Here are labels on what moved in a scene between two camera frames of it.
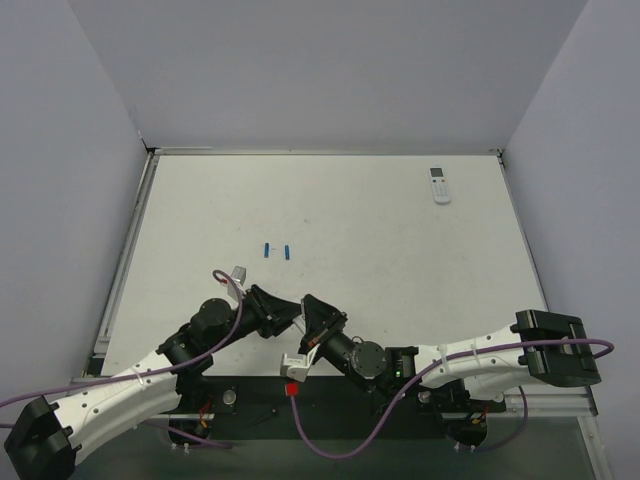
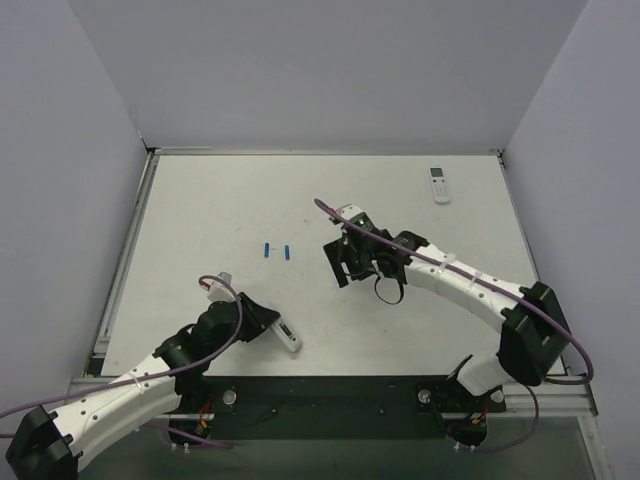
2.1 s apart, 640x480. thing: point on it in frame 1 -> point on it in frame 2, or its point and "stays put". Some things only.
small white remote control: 439,184 stays put
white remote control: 300,321 -> 290,338
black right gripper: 325,331 -> 344,256
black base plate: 340,407 stays put
